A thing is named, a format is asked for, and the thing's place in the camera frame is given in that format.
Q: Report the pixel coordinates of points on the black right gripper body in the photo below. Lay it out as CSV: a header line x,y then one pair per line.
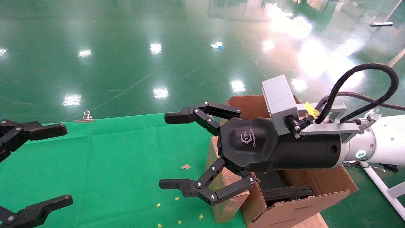
x,y
272,148

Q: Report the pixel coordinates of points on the grey metal camera bracket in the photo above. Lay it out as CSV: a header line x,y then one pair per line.
x,y
326,128

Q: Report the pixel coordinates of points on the small cardboard scrap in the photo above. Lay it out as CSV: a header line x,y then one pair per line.
x,y
185,166

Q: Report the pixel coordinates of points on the green table cloth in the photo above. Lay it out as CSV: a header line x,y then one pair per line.
x,y
110,164

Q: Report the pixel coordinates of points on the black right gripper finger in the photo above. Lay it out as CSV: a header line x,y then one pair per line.
x,y
202,116
202,190

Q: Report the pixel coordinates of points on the white floor bar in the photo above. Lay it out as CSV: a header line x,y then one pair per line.
x,y
382,23

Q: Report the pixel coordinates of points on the white metal frame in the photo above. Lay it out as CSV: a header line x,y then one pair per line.
x,y
383,186

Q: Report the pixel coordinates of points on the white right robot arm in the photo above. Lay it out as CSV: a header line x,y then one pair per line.
x,y
387,139

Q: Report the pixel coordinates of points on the silver binder clip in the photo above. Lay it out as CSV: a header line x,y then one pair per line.
x,y
85,117

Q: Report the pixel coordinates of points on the black foam insert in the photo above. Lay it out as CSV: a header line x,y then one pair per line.
x,y
284,193

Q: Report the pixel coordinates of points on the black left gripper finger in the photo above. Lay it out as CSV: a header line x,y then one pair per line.
x,y
38,130
41,207

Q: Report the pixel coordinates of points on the crumpled clear plastic bag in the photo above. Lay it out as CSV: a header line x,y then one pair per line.
x,y
376,110

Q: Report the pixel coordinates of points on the large open cardboard carton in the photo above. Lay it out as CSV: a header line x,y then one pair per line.
x,y
300,212

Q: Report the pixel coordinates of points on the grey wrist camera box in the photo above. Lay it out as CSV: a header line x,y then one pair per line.
x,y
278,101

